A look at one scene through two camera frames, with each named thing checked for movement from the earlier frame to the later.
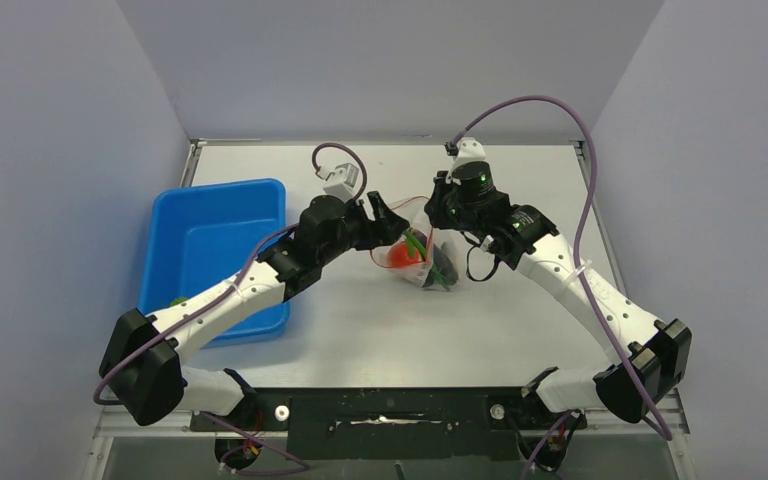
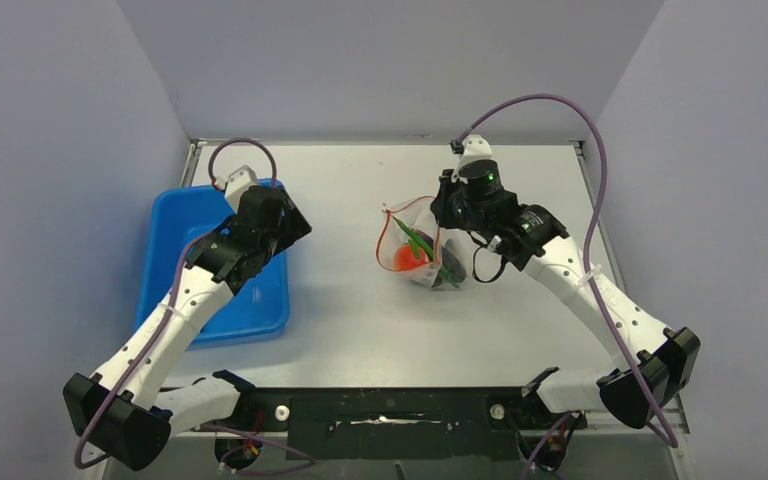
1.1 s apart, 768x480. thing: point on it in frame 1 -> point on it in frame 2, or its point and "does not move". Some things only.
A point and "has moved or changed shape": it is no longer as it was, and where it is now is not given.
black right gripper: [435, 208] does not move
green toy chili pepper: [413, 240] has moved or changed shape
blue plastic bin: [198, 237] does not move
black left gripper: [385, 229] -> [292, 228]
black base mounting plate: [396, 423] does not move
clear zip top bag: [423, 255] does not move
